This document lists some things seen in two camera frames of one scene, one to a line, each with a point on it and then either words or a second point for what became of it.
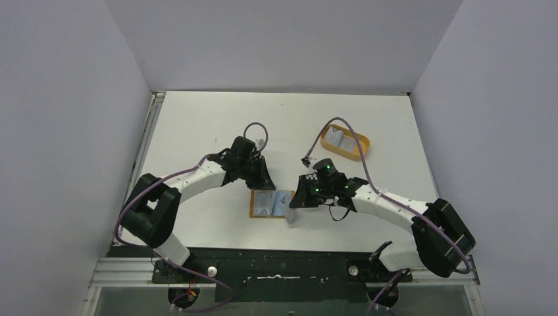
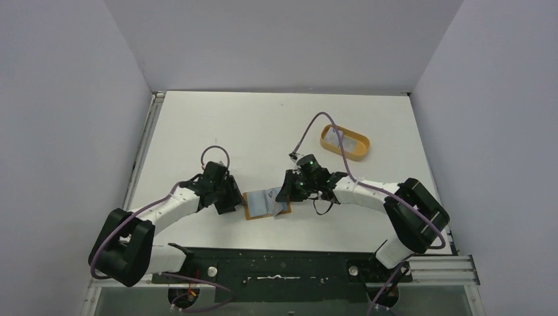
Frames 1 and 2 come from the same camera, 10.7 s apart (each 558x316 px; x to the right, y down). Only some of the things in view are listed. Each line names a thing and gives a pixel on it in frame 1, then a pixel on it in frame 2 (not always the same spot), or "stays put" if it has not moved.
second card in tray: x=347 y=143 stays put
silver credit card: x=333 y=137 stays put
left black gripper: x=263 y=180 -> x=234 y=199
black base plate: x=274 y=274 stays put
